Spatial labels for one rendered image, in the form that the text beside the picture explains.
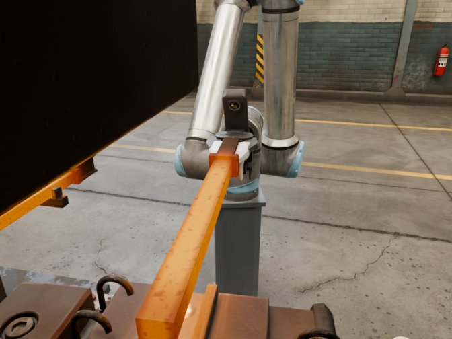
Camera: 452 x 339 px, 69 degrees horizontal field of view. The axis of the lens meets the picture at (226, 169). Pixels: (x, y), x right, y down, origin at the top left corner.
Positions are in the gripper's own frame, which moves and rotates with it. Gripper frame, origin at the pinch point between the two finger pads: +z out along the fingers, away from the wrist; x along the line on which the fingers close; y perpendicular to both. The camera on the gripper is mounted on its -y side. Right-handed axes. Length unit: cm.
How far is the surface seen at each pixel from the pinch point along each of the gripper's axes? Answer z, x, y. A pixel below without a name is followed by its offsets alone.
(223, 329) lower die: 27.9, -3.9, 6.7
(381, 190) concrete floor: -227, -101, 101
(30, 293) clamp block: 25.4, 17.2, 7.6
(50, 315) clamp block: 27.8, 13.3, 7.6
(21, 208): 2.6, 37.2, 10.8
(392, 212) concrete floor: -187, -98, 102
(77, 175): -13.1, 35.6, 10.5
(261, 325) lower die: 27.0, -7.3, 6.7
